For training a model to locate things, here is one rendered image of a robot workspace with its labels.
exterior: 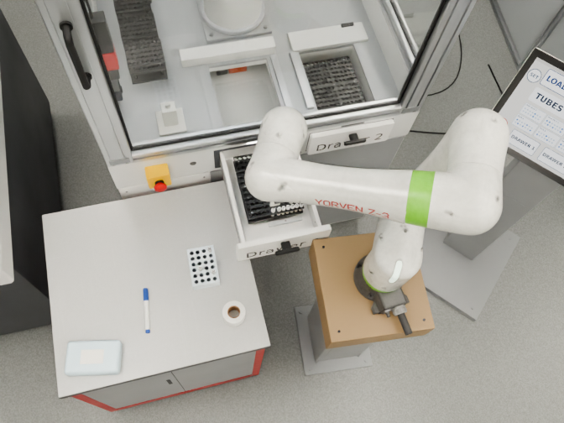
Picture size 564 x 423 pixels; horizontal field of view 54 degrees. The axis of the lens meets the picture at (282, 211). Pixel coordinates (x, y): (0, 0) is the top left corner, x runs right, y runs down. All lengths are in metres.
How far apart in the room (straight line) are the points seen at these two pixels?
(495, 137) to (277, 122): 0.46
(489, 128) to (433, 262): 1.56
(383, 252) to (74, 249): 0.97
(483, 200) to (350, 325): 0.68
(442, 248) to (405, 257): 1.28
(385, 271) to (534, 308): 1.49
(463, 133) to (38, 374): 1.99
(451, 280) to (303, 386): 0.85
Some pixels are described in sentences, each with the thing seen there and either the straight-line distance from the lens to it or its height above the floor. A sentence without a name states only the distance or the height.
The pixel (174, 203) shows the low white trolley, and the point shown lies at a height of 0.76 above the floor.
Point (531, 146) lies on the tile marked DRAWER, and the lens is 1.91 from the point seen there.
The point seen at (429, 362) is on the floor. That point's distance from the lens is 2.60.
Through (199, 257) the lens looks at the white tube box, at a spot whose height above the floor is 0.78.
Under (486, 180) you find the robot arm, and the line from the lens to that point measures 1.14.
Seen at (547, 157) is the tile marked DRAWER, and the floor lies 1.00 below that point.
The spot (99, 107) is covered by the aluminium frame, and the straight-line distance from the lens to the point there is 1.49.
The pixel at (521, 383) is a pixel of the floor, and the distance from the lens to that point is 2.75.
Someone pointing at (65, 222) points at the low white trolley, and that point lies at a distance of 1.90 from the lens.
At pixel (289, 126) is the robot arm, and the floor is 1.40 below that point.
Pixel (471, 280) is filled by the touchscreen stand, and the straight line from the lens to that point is 2.73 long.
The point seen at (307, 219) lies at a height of 0.84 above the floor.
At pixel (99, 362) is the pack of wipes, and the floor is 0.81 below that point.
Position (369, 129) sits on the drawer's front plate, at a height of 0.91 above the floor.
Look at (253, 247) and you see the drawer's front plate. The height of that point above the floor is 0.92.
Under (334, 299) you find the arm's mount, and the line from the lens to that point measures 1.65.
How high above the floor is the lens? 2.43
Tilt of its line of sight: 65 degrees down
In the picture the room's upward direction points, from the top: 10 degrees clockwise
